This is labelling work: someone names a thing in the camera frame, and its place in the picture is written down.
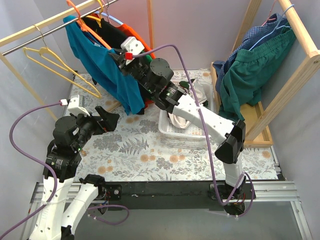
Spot dark yellow plastic hanger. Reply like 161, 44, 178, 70
86, 0, 105, 28

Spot green and white t shirt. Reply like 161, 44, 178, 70
168, 78, 209, 130

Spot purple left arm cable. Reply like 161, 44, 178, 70
0, 100, 68, 238

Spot white plastic basket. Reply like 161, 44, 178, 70
158, 79, 215, 141

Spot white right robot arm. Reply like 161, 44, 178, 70
110, 50, 246, 199

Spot light blue wire hanger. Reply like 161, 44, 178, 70
249, 4, 295, 51

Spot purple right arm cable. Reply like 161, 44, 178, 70
132, 44, 256, 219

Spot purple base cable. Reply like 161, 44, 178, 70
86, 201, 130, 225

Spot blue t shirt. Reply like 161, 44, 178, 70
65, 22, 145, 115

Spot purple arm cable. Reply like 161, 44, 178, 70
132, 44, 256, 219
0, 100, 68, 238

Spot black t shirt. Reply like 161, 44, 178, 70
82, 17, 128, 51

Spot orange t shirt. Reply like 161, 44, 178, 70
117, 23, 154, 105

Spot floral table cloth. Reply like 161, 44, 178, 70
69, 84, 278, 182

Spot metal hanging rod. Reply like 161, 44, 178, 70
0, 0, 119, 56

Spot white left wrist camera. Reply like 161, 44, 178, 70
60, 94, 90, 116

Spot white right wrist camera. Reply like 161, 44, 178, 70
120, 36, 145, 62

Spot wooden clothes rack left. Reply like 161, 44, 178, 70
0, 0, 155, 105

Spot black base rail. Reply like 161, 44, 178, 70
102, 180, 256, 216

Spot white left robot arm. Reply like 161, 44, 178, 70
29, 106, 120, 240

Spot teal green shorts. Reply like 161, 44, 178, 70
218, 27, 296, 121

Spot pink wire hanger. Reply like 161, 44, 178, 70
262, 0, 279, 27

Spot wooden clothes rack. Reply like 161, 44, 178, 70
0, 0, 155, 105
211, 0, 320, 148

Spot orange plastic hanger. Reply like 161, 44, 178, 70
66, 0, 112, 50

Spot blue checkered shorts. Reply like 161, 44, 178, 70
212, 13, 290, 94

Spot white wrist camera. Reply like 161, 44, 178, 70
60, 94, 90, 116
120, 36, 145, 62

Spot wooden clothes rack right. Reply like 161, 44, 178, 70
211, 0, 320, 148

